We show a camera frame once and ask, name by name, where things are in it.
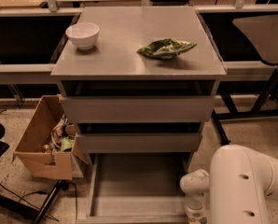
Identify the clutter inside cardboard box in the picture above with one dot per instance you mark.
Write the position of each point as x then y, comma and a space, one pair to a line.
62, 137

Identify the black table leg frame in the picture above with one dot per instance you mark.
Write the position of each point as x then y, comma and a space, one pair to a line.
269, 91

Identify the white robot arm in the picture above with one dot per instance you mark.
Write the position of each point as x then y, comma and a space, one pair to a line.
239, 183

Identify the brown cardboard box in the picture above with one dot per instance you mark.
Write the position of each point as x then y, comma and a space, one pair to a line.
34, 148

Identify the grey drawer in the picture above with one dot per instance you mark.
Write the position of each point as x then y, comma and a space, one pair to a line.
138, 142
137, 109
136, 188

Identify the black tripod stand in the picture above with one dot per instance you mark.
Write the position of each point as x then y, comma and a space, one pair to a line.
60, 184

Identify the grey drawer cabinet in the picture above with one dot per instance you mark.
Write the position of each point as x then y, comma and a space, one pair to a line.
113, 68

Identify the white ceramic bowl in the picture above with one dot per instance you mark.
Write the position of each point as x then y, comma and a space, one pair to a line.
83, 35

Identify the grey middle drawer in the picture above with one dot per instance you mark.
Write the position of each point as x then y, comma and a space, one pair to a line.
138, 142

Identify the green leaf-shaped dish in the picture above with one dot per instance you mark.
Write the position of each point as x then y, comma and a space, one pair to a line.
166, 48

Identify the grey tilted board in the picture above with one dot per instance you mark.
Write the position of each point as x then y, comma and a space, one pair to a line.
262, 32

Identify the grey bottom drawer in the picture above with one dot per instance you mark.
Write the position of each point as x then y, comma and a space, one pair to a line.
136, 188

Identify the grey top drawer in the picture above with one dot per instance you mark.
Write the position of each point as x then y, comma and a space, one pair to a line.
137, 109

